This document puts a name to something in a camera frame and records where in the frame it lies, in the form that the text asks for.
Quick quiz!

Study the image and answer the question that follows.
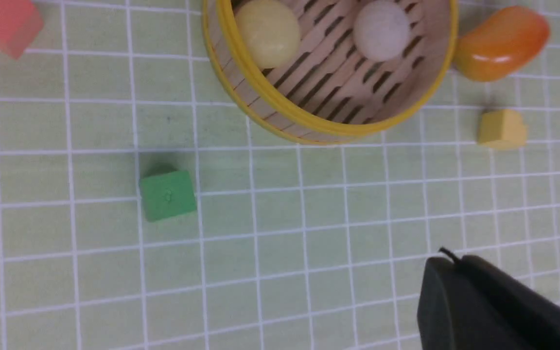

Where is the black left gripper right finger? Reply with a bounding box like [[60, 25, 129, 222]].
[[460, 255, 560, 350]]

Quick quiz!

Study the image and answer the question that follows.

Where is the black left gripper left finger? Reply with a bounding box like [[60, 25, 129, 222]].
[[417, 247, 535, 350]]

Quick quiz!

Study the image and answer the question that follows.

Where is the white bun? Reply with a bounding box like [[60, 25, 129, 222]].
[[353, 0, 411, 62]]

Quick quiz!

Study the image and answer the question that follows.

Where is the yellow bun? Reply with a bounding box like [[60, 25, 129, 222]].
[[235, 0, 301, 70]]

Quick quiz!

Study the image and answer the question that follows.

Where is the bamboo steamer tray yellow rim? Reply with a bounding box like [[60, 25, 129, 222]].
[[202, 0, 458, 144]]

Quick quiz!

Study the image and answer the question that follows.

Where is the yellow foam cube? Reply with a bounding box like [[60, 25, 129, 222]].
[[476, 109, 527, 150]]

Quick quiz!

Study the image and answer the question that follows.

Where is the orange toy mango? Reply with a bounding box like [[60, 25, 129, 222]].
[[453, 6, 551, 82]]

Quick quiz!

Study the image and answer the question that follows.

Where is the green foam cube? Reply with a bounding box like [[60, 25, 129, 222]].
[[139, 171, 197, 222]]

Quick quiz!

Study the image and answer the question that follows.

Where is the green checkered tablecloth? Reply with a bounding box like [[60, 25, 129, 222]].
[[0, 0, 560, 350]]

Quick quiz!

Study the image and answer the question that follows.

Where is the red foam cube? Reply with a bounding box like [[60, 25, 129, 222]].
[[0, 0, 44, 60]]

